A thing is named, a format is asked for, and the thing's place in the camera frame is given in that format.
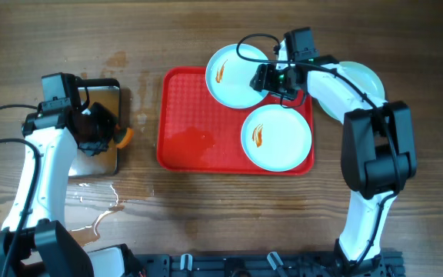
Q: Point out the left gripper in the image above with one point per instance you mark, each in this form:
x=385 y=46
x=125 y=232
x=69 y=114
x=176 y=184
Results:
x=94 y=145

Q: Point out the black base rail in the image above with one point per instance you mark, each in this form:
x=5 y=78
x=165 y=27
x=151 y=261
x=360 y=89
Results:
x=303 y=265

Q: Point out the white plate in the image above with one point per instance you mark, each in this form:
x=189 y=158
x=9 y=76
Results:
x=275 y=138
x=364 y=79
x=228 y=78

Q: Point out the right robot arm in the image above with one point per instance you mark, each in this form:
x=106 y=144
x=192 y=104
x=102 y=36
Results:
x=378 y=147

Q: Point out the orange green sponge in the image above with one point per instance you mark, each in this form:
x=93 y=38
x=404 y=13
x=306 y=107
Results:
x=122 y=136

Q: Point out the red plastic tray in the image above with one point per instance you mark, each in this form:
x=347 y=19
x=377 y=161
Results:
x=198 y=134

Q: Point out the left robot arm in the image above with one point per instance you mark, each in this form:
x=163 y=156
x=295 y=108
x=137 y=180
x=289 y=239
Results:
x=33 y=238

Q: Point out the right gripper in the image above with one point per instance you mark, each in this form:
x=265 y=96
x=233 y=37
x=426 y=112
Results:
x=264 y=75

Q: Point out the black metal water pan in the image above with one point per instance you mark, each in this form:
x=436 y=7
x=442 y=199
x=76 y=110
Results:
x=107 y=92

